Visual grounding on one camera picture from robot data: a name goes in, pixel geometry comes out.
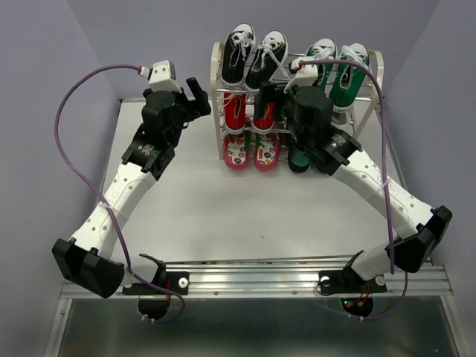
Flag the red canvas sneaker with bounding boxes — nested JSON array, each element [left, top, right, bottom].
[[223, 93, 247, 135], [252, 95, 275, 135]]

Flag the black canvas sneaker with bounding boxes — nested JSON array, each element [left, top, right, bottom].
[[245, 30, 289, 93], [221, 23, 256, 88]]

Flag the cream shoe shelf chrome bars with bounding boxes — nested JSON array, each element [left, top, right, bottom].
[[210, 42, 381, 163]]

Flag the pink slipper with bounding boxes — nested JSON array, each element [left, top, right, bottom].
[[253, 129, 282, 172], [222, 115, 251, 170]]

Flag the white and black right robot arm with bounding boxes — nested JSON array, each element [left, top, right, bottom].
[[254, 82, 452, 295]]

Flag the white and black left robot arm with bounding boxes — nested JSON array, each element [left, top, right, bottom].
[[52, 77, 211, 298]]

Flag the left green canvas sneaker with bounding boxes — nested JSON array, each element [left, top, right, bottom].
[[304, 38, 338, 90]]

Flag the green canvas sneaker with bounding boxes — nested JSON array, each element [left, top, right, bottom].
[[304, 38, 338, 90], [329, 42, 370, 113]]

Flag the left dark green loafer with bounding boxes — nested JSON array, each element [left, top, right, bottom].
[[288, 145, 310, 173]]

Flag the right white sneaker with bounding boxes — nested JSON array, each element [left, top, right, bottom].
[[332, 109, 353, 131]]

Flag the right green canvas sneaker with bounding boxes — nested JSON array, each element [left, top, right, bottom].
[[329, 42, 370, 113]]

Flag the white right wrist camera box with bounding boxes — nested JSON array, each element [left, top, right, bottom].
[[283, 57, 318, 94]]

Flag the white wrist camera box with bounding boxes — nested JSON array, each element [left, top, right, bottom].
[[283, 57, 318, 94], [149, 60, 181, 92]]

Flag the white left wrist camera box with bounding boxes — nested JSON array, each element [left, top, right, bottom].
[[149, 60, 181, 92]]

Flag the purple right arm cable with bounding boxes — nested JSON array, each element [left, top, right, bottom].
[[288, 58, 409, 321]]

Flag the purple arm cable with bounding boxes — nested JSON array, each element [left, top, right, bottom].
[[54, 65, 186, 324], [288, 58, 409, 321]]

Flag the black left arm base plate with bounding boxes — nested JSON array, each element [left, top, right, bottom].
[[122, 271, 190, 296]]

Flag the aluminium mounting rail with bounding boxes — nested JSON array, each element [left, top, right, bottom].
[[59, 264, 455, 300]]

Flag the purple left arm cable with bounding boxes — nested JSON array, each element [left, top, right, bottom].
[[54, 65, 186, 324]]

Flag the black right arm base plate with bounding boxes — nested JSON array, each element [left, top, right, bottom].
[[318, 269, 387, 296]]

